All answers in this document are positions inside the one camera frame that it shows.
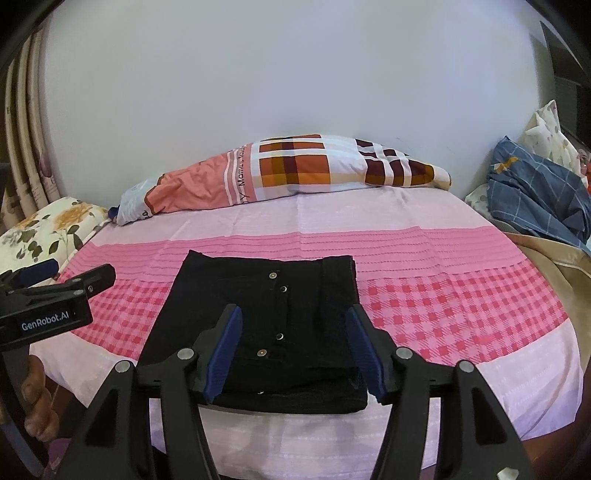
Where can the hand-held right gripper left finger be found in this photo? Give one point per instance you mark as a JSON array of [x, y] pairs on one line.
[[226, 355]]

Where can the person's left hand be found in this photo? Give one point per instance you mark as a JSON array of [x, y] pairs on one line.
[[39, 401]]

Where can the black pants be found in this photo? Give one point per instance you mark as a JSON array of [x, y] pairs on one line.
[[258, 300]]

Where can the beige cloth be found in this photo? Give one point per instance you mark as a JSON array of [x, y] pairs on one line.
[[568, 286]]

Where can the orange plaid pillow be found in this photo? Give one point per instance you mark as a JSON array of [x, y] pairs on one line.
[[286, 170]]

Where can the striped floral curtain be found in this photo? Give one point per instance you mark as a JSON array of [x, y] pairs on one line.
[[27, 161]]

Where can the yellow floral pillow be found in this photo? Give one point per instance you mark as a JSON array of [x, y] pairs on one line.
[[51, 226]]

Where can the dark furniture panel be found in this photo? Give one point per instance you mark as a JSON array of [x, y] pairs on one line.
[[570, 78]]

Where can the pink checked bed sheet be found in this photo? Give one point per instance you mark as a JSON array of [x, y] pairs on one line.
[[461, 300]]

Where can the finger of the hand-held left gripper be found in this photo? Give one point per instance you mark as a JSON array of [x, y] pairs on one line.
[[39, 270], [94, 277]]

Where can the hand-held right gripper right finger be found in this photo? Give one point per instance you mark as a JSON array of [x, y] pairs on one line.
[[367, 357]]

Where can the blue checked cloth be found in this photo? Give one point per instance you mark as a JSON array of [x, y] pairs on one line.
[[531, 194]]

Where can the white floral pillow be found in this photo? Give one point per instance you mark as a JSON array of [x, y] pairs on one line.
[[549, 134]]

